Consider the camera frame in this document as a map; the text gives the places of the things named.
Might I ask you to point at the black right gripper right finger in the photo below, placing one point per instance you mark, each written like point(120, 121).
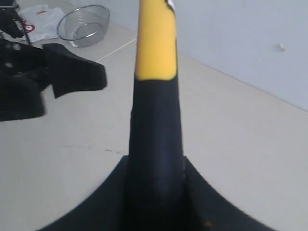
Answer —
point(208, 210)

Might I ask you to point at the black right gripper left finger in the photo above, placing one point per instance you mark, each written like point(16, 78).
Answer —
point(102, 210)

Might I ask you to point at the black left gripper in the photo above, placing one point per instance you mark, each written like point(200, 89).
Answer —
point(26, 71)

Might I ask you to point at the yellow black claw hammer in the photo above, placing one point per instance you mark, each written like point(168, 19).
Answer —
point(155, 170)

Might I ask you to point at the white plastic bag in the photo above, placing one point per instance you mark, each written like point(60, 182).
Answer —
point(41, 21)

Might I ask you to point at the wire mesh basket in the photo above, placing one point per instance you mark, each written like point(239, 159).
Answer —
point(84, 26)

